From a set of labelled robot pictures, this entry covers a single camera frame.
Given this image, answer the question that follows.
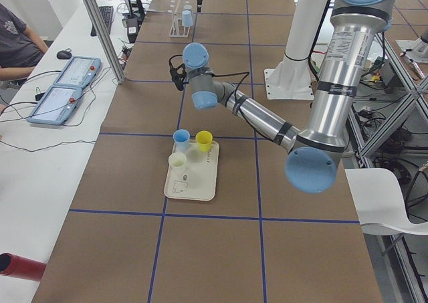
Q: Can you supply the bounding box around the light blue plastic cup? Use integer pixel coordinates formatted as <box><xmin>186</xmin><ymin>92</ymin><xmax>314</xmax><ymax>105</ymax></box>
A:
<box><xmin>181</xmin><ymin>10</ymin><xmax>193</xmax><ymax>27</ymax></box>

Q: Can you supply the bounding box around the yellow plastic cup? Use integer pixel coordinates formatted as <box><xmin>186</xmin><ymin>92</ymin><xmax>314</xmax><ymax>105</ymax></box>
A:
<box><xmin>195</xmin><ymin>130</ymin><xmax>213</xmax><ymax>153</ymax></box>

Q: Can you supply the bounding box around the pale green plastic cup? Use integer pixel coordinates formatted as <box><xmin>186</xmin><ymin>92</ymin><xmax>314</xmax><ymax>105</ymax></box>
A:
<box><xmin>168</xmin><ymin>152</ymin><xmax>187</xmax><ymax>174</ymax></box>

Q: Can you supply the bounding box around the black keyboard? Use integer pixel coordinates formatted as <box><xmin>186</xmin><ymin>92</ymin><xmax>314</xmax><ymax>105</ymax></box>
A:
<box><xmin>98</xmin><ymin>5</ymin><xmax>114</xmax><ymax>34</ymax></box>

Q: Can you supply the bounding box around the upper teach pendant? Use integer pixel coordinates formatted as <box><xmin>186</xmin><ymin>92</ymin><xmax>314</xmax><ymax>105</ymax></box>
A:
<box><xmin>54</xmin><ymin>56</ymin><xmax>102</xmax><ymax>88</ymax></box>

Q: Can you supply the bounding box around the teach pendant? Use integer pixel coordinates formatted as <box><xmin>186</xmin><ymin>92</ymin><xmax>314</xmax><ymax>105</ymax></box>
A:
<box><xmin>54</xmin><ymin>56</ymin><xmax>102</xmax><ymax>88</ymax></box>
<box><xmin>26</xmin><ymin>85</ymin><xmax>83</xmax><ymax>126</ymax></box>

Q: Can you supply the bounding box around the black computer mouse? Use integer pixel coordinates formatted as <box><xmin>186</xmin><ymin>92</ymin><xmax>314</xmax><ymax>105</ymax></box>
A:
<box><xmin>56</xmin><ymin>50</ymin><xmax>72</xmax><ymax>60</ymax></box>

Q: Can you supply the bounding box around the cream plastic tray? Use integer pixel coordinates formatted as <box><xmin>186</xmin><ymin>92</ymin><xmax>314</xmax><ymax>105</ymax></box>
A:
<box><xmin>164</xmin><ymin>140</ymin><xmax>219</xmax><ymax>201</ymax></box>

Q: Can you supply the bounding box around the lower teach pendant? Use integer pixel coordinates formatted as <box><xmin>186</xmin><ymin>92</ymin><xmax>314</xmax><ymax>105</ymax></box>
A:
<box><xmin>26</xmin><ymin>85</ymin><xmax>83</xmax><ymax>126</ymax></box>

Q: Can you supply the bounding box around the seated person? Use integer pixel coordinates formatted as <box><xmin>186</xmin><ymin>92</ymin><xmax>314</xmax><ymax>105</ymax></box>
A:
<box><xmin>1</xmin><ymin>5</ymin><xmax>48</xmax><ymax>81</ymax></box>

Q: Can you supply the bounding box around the white chair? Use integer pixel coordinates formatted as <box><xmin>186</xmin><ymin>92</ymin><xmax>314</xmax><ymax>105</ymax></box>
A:
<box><xmin>345</xmin><ymin>168</ymin><xmax>427</xmax><ymax>235</ymax></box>

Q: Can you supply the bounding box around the red cylinder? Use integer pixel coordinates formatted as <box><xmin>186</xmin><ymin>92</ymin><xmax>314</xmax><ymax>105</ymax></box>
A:
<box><xmin>1</xmin><ymin>253</ymin><xmax>46</xmax><ymax>282</ymax></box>

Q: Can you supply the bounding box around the white wire cup rack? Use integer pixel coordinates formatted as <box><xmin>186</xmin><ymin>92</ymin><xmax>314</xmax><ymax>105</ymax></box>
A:
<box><xmin>169</xmin><ymin>0</ymin><xmax>193</xmax><ymax>38</ymax></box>

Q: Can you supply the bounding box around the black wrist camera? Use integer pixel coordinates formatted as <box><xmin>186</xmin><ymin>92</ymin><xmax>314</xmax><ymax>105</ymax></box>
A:
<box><xmin>169</xmin><ymin>54</ymin><xmax>187</xmax><ymax>91</ymax></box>

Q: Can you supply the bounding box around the aluminium frame post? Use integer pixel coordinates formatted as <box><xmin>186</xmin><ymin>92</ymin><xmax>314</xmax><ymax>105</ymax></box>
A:
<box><xmin>82</xmin><ymin>0</ymin><xmax>125</xmax><ymax>84</ymax></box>

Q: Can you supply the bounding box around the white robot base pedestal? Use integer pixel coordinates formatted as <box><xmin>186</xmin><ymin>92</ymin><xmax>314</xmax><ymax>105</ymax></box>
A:
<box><xmin>264</xmin><ymin>0</ymin><xmax>330</xmax><ymax>100</ymax></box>

